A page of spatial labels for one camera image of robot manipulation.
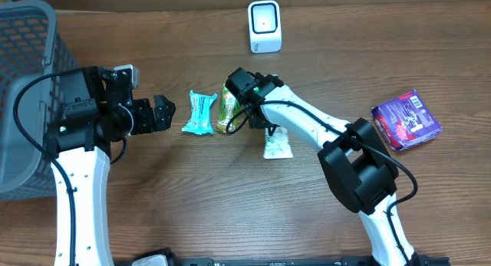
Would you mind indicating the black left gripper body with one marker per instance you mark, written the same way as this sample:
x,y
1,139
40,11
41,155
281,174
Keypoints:
x,y
152,115

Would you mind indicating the white base mount left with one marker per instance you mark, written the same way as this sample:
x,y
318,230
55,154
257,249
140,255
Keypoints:
x,y
159,257

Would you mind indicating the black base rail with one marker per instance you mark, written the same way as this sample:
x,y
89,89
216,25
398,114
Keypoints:
x,y
345,261

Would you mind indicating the mint green wipes pack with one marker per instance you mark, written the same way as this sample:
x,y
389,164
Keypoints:
x,y
200,119

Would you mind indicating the white tube gold cap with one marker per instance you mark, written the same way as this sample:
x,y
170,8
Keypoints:
x,y
277,146

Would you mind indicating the green yellow snack packet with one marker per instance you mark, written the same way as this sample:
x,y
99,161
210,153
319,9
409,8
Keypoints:
x,y
229,107

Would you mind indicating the purple Carefree pad pack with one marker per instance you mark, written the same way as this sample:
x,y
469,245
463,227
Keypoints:
x,y
405,121

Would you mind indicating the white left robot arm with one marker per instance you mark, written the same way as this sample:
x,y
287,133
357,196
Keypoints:
x,y
98,110

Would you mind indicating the white barcode scanner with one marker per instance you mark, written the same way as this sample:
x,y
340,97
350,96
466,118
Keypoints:
x,y
265,27

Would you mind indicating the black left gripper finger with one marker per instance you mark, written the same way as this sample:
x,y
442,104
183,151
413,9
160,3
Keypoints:
x,y
163,105
163,120

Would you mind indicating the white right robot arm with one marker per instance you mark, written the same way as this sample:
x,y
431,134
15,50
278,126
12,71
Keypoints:
x,y
358,168

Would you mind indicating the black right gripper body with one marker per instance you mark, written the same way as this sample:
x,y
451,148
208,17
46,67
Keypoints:
x,y
261,123

